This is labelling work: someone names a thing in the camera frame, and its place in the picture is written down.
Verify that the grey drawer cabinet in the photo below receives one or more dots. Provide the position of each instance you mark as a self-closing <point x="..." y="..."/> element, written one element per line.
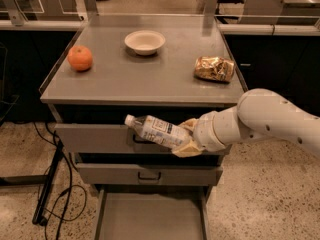
<point x="122" y="83"/>

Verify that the grey top drawer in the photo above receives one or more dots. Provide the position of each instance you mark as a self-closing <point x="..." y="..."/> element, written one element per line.
<point x="105" y="138"/>

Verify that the grey middle drawer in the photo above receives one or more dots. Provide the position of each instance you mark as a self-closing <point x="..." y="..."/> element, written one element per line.
<point x="133" y="174"/>

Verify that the orange fruit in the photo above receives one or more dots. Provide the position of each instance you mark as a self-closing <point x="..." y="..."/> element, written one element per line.
<point x="80" y="58"/>

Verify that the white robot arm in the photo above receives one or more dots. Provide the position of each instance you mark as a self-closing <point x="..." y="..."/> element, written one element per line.
<point x="259" y="114"/>

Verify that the grey bottom drawer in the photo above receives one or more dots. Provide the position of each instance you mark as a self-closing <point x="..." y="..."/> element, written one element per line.
<point x="151" y="215"/>

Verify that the white paper bowl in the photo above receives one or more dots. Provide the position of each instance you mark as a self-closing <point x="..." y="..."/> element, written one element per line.
<point x="145" y="42"/>

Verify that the clear blue-label plastic bottle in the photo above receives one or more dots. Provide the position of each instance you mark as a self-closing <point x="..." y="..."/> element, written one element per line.
<point x="158" y="131"/>

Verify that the grey drawer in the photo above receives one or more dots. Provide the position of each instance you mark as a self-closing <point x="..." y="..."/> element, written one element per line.
<point x="105" y="138"/>
<point x="151" y="215"/>
<point x="133" y="174"/>

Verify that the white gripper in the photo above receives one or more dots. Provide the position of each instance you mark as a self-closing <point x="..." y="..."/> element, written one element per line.
<point x="206" y="132"/>

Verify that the gold crumpled chip bag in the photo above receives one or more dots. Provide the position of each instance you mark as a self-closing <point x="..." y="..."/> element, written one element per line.
<point x="214" y="69"/>

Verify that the black table leg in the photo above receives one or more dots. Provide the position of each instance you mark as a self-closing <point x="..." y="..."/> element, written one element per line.
<point x="45" y="180"/>

